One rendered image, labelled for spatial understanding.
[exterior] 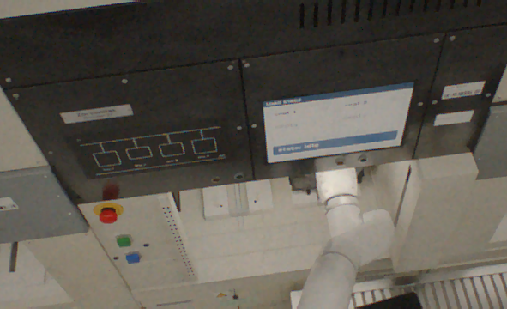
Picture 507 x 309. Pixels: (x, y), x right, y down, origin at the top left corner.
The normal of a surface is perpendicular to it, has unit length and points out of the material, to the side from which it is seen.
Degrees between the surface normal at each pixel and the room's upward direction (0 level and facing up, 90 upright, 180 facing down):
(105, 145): 90
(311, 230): 0
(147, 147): 90
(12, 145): 90
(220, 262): 0
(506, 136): 90
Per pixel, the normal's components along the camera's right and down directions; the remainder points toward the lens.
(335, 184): -0.10, -0.55
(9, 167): 0.11, 0.83
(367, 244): 0.45, -0.09
